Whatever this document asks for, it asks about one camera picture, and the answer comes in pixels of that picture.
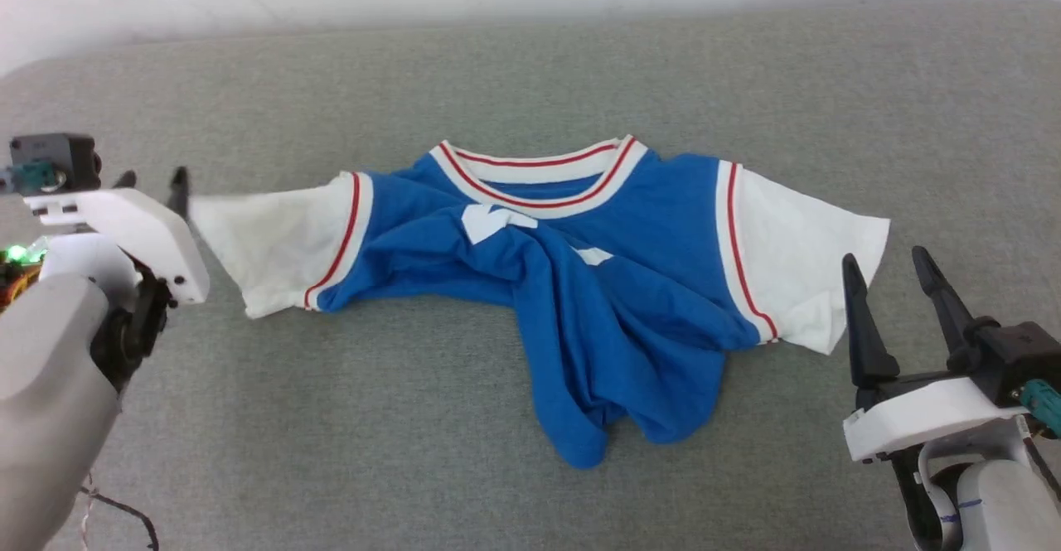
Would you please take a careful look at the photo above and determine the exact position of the blue white baseball-style shirt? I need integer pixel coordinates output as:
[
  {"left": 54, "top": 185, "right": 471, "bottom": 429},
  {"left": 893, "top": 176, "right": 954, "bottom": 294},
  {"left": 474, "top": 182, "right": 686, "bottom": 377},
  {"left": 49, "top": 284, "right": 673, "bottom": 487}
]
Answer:
[{"left": 189, "top": 134, "right": 892, "bottom": 471}]

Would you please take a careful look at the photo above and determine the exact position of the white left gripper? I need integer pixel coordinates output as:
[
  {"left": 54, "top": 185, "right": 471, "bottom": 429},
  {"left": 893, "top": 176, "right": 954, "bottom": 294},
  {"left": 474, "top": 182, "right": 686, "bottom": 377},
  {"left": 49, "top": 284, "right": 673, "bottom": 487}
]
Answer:
[{"left": 22, "top": 166, "right": 211, "bottom": 306}]

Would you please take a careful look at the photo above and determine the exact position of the black right cable teal plug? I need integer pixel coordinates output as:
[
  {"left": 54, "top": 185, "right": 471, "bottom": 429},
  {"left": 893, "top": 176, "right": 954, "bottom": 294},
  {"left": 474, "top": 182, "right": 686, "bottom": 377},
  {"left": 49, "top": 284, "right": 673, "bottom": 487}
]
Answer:
[{"left": 1020, "top": 379, "right": 1061, "bottom": 440}]

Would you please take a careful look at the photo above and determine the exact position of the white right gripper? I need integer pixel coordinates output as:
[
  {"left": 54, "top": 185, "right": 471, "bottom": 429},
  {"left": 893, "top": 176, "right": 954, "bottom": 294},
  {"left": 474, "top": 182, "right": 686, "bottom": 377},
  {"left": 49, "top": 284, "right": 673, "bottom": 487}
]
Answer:
[{"left": 841, "top": 245, "right": 1030, "bottom": 463}]

